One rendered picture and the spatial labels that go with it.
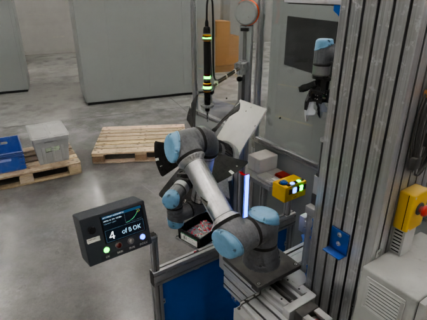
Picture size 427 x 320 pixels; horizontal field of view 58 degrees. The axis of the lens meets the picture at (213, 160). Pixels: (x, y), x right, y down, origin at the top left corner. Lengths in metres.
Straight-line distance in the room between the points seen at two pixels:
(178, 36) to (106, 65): 1.47
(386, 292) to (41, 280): 2.59
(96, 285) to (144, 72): 5.20
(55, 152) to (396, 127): 4.14
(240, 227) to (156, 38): 6.45
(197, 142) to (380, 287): 0.80
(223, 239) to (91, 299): 1.83
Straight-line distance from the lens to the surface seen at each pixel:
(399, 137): 1.20
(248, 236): 1.39
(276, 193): 2.12
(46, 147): 4.80
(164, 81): 7.78
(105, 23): 7.42
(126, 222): 1.57
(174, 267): 1.87
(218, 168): 2.02
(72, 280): 3.24
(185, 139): 1.48
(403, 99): 1.15
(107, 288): 3.10
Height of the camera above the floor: 2.04
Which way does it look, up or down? 24 degrees down
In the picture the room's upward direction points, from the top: straight up
